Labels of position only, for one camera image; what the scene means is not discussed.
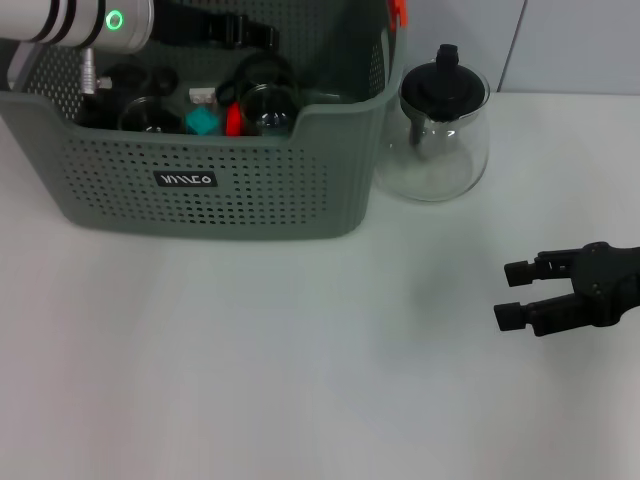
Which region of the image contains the large red toy brick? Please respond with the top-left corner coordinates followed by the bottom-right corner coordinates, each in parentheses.
top-left (225, 101), bottom-right (244, 137)

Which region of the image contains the left gripper cable with connector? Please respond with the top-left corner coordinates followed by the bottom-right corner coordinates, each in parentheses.
top-left (81, 47), bottom-right (114, 95)

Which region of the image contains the teal toy brick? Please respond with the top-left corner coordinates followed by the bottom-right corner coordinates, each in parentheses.
top-left (185, 107), bottom-right (221, 135)

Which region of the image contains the grey perforated storage basket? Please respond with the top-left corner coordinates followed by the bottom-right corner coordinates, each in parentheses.
top-left (0, 0), bottom-right (409, 240)

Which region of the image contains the black teapot lid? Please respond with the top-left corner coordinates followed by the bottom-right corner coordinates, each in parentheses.
top-left (401, 43), bottom-right (489, 161)

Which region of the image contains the clear glass teapot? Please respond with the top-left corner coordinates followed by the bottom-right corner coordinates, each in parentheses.
top-left (372, 64), bottom-right (492, 203)

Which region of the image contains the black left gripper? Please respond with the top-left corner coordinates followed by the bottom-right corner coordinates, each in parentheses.
top-left (151, 0), bottom-right (280, 51)

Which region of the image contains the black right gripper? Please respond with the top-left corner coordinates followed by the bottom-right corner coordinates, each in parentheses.
top-left (493, 241), bottom-right (640, 337)

